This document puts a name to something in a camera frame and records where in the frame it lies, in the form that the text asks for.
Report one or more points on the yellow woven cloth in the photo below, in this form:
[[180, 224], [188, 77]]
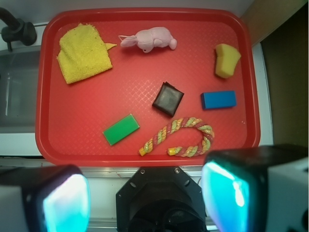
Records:
[[83, 54]]

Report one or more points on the black leather wallet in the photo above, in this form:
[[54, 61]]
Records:
[[168, 99]]

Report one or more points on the black faucet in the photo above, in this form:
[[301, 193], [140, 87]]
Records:
[[16, 29]]

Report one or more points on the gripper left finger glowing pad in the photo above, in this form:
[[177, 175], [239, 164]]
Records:
[[44, 199]]

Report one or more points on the red plastic tray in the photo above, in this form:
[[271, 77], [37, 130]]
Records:
[[70, 119]]

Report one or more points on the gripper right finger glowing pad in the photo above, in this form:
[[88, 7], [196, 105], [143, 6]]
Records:
[[259, 189]]

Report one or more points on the blue rectangular block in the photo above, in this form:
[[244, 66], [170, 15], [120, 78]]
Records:
[[218, 100]]

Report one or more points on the pink plush bunny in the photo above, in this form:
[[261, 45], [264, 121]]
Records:
[[148, 39]]

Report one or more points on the green rectangular sponge block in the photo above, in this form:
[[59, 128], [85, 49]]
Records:
[[121, 129]]

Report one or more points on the metal sink basin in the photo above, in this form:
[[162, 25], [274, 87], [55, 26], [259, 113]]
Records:
[[18, 90]]

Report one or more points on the yellow sponge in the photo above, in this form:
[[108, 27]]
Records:
[[227, 58]]

